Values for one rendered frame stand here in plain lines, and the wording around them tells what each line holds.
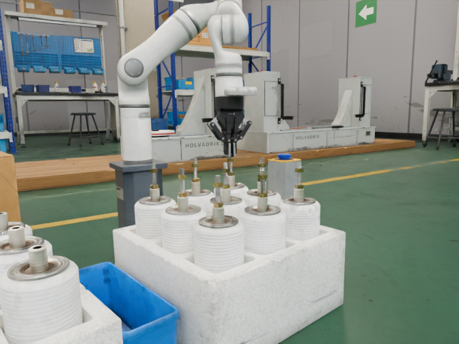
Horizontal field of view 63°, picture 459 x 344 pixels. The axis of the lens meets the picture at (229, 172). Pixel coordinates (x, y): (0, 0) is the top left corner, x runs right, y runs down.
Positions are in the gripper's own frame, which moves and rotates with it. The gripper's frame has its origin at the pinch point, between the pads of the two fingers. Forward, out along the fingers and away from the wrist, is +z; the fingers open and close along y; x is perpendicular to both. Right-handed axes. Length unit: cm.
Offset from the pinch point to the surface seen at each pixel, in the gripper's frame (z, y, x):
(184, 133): 9, -64, -196
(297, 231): 15.8, -1.7, 26.9
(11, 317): 14, 52, 38
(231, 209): 10.8, 10.3, 18.9
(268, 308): 26.2, 11.5, 34.8
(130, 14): -175, -131, -599
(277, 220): 10.9, 6.3, 30.6
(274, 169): 6.8, -14.1, 1.0
